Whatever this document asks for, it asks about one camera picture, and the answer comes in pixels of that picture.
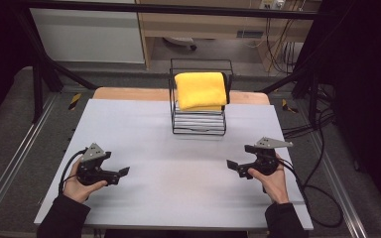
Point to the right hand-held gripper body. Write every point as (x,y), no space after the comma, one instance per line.
(266,158)

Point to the wooden desk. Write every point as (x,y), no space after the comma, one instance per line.
(205,29)

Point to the white cabinet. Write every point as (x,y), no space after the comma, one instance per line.
(86,36)

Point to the black metal frame leg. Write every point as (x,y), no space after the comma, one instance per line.
(38,89)
(312,95)

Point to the aluminium rail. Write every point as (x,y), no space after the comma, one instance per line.
(10,165)
(340,195)

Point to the yellow black tape strip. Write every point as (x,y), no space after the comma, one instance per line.
(74,101)
(289,106)

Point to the black curtain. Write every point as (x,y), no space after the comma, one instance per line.
(367,82)

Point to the wooden table board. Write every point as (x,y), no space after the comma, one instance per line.
(129,94)

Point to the white power strip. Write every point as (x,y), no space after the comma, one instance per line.
(273,4)

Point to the office chair base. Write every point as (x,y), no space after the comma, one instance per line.
(182,42)

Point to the person's right hand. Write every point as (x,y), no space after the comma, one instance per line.
(274,188)

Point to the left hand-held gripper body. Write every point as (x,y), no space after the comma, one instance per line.
(91,167)

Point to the person's left hand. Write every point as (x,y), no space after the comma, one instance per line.
(76,190)

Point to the black metal frame bar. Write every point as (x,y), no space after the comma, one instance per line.
(178,9)

